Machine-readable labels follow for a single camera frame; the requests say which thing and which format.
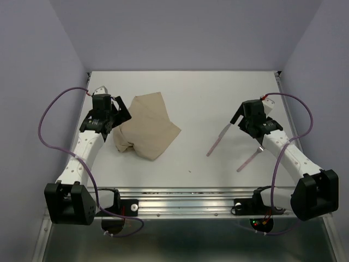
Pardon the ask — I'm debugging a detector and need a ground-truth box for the beige cloth napkin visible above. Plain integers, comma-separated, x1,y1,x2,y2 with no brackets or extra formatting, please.
113,92,181,160

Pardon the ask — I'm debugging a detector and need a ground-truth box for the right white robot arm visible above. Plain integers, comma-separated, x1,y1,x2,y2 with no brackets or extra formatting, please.
230,99,339,221

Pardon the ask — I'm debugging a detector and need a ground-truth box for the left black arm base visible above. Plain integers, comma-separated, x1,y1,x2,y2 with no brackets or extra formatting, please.
98,188,139,217

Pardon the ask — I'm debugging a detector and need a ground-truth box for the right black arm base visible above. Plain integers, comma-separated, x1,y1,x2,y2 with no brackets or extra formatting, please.
231,186,286,216

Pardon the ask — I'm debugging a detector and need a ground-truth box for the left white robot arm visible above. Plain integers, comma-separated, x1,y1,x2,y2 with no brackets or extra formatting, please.
44,87,131,225

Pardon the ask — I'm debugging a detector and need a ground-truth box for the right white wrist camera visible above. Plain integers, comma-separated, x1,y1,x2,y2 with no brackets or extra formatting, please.
262,98,275,116

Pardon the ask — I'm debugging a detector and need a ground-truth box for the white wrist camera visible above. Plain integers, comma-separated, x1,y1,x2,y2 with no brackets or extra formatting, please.
93,86,109,95
262,98,275,116

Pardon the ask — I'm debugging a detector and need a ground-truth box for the pink handled fork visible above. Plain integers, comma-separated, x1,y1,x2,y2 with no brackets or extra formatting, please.
237,146,264,172

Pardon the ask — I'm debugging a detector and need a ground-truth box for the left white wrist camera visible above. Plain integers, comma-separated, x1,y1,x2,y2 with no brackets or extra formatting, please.
93,86,109,95

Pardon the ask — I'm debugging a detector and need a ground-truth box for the pink handled knife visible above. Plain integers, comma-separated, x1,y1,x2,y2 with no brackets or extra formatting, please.
206,123,231,157

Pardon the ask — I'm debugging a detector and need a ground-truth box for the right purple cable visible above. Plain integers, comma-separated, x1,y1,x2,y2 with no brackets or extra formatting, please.
236,92,314,237

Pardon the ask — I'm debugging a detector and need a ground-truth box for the aluminium front rail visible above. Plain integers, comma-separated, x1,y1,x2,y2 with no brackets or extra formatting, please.
33,188,345,261

